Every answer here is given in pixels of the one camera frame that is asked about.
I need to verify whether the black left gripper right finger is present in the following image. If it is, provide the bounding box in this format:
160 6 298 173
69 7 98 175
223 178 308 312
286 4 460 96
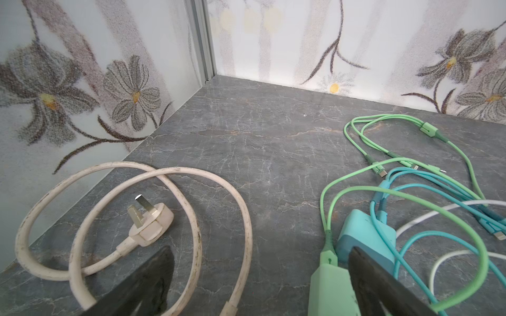
349 247 437 316

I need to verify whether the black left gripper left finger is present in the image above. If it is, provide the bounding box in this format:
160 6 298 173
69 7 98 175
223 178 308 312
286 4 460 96
82 246 175 316

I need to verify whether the light green USB charger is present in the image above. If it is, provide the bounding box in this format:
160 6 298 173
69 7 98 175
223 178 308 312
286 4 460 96
308 264 361 316

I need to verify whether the teal USB charger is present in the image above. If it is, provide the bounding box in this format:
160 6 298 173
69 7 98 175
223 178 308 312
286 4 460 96
335 209 395 274

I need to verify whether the beige power cord with plug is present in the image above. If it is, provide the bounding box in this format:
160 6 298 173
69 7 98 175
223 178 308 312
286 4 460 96
14 161 254 316

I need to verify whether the thin white cable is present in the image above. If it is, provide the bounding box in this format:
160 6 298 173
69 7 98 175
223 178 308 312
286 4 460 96
396 199 506 297

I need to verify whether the teal charging cable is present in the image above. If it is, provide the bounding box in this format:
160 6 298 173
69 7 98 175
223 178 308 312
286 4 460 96
369 166 506 316

